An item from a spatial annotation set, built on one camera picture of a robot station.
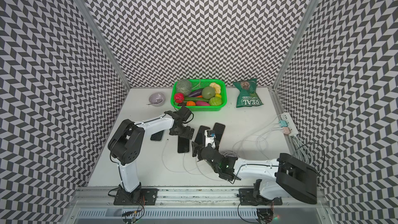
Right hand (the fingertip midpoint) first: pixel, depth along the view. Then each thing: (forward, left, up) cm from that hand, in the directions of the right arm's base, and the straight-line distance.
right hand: (200, 144), depth 81 cm
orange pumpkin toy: (+30, +7, -2) cm, 31 cm away
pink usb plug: (+12, -53, -8) cm, 55 cm away
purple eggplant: (+39, +4, -3) cm, 40 cm away
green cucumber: (+34, +4, -3) cm, 34 cm away
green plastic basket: (+43, -14, -4) cm, 45 cm away
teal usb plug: (+16, -52, -7) cm, 55 cm away
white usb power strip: (+21, -55, -7) cm, 60 cm away
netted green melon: (+40, +12, +3) cm, 42 cm away
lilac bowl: (+36, +32, -5) cm, 48 cm away
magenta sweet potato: (+30, 0, -3) cm, 31 cm away
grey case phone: (+3, +10, -7) cm, 13 cm away
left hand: (+9, +10, -9) cm, 16 cm away
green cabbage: (+29, -9, 0) cm, 31 cm away
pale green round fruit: (+38, -4, -1) cm, 39 cm away
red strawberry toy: (+32, +15, +1) cm, 35 cm away
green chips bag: (+35, -31, -3) cm, 47 cm away
